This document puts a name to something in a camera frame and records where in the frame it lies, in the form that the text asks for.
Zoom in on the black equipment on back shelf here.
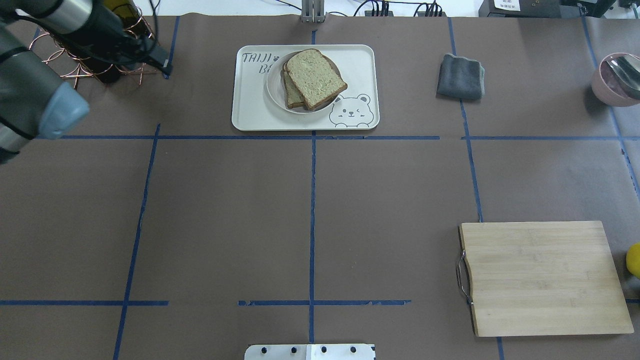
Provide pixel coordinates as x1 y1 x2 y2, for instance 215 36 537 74
478 0 617 19

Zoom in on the grey folded cloth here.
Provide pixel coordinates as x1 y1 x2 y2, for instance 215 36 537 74
436 53 485 101

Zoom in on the pink bowl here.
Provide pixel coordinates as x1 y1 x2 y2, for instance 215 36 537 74
590 52 639 108

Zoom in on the wooden cutting board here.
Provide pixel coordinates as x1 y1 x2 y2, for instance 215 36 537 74
458 220 634 337

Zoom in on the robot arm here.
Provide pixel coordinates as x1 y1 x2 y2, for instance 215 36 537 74
0 0 172 164

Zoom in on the dark wine bottle left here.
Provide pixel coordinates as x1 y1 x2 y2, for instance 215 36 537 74
58 39 122 84

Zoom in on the yellow lemon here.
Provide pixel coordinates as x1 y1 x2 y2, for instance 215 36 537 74
625 242 640 279

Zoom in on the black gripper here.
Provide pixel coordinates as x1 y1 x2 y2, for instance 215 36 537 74
65 2 173 76

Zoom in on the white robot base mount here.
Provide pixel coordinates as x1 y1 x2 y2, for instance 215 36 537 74
244 343 377 360

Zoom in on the grey metal camera post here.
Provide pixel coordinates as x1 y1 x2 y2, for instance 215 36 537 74
301 0 326 24

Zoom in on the dark wine bottle right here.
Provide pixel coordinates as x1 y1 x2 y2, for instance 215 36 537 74
102 0 154 40

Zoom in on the metal spoon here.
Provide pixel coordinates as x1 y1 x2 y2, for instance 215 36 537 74
605 54 640 100

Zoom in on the cream bear serving tray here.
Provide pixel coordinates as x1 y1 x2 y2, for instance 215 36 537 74
231 44 380 132

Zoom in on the dark wine bottle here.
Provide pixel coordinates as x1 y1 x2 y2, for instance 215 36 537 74
58 39 122 84
102 0 154 40

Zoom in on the bread slice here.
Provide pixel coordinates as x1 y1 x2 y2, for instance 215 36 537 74
281 62 307 110
283 48 348 111

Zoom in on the white round plate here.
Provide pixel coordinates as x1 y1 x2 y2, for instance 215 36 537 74
265 48 340 114

